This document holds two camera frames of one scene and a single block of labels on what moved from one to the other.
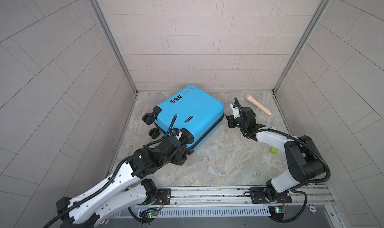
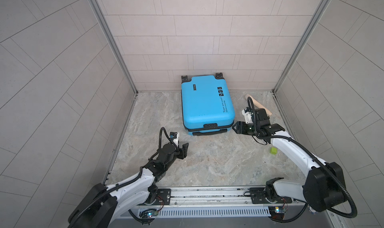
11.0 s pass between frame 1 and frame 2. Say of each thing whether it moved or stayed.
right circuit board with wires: stayed
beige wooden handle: stayed
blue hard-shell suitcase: moved
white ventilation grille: stayed
